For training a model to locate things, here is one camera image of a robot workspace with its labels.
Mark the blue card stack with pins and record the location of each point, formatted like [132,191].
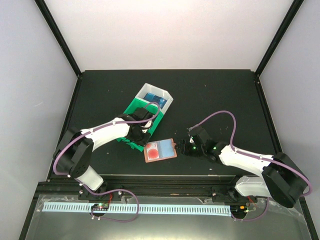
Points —
[150,97]

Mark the controller board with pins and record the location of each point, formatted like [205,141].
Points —
[239,209]
[99,207]

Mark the green plastic bin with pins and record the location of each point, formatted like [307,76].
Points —
[132,146]
[141,103]

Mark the black frame post right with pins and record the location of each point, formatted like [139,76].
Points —
[283,27]

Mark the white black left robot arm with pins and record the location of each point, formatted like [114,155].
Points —
[73,154]

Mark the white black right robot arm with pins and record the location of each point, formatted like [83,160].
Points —
[273,176]

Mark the black frame post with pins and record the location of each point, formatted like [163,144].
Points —
[283,27]
[47,15]

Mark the left controller board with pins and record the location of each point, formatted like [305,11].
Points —
[99,207]

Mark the white slotted cable duct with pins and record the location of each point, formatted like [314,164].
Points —
[152,209]

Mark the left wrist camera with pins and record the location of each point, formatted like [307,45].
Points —
[145,128]

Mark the middle green plastic bin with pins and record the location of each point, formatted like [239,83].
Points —
[141,103]

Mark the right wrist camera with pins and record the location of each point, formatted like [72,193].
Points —
[197,135]

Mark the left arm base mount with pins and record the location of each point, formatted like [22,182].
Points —
[84,194]

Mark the white plastic bin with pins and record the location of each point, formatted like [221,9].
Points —
[148,88]

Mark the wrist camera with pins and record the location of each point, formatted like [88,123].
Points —
[145,128]
[197,135]

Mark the right controller board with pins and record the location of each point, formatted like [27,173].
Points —
[239,209]

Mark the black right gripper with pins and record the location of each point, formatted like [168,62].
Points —
[182,150]

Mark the black frame post left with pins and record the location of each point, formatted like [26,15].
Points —
[47,15]

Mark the tan leather card holder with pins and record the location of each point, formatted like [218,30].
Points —
[166,149]

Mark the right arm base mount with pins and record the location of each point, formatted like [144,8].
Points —
[227,195]

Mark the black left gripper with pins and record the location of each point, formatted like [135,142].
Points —
[143,142]

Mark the left green plastic bin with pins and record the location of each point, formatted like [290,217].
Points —
[132,146]

